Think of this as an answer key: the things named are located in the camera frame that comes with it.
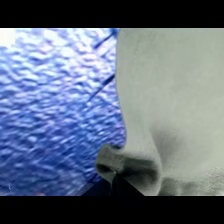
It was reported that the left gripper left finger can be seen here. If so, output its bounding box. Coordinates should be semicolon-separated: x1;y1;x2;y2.
78;177;114;197

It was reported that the grey garment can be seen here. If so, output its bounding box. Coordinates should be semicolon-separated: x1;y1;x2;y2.
95;28;224;197

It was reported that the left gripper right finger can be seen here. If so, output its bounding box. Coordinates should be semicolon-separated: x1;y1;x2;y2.
112;172;147;197

